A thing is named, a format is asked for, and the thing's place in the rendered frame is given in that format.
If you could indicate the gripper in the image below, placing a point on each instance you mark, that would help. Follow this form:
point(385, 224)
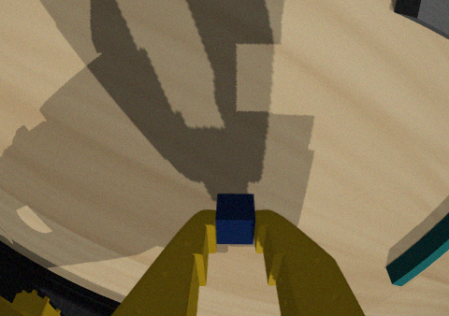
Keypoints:
point(309, 281)

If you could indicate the turquoise rod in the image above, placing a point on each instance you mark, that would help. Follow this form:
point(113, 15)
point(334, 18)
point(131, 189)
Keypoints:
point(421, 255)

